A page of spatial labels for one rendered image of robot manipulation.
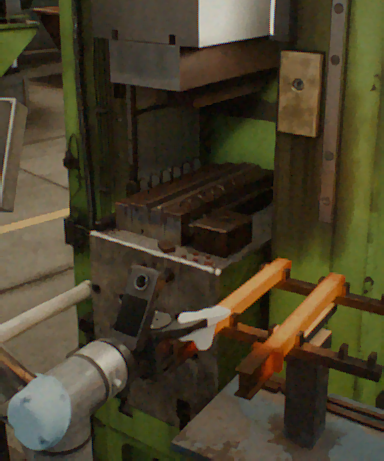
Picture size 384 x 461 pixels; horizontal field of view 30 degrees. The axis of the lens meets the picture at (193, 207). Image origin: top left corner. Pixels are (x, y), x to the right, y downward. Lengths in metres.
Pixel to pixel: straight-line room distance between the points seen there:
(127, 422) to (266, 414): 0.57
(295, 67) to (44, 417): 0.92
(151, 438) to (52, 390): 1.02
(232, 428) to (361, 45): 0.78
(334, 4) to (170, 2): 0.33
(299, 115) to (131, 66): 0.39
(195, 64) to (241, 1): 0.17
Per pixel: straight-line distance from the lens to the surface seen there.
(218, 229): 1.57
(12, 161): 1.87
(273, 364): 1.12
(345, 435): 1.43
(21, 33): 6.79
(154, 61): 1.57
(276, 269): 1.39
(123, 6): 1.61
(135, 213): 1.70
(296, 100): 1.53
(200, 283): 1.56
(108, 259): 1.73
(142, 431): 1.91
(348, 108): 1.51
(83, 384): 0.92
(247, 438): 1.39
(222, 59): 1.66
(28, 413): 0.89
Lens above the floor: 1.56
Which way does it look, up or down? 20 degrees down
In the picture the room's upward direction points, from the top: straight up
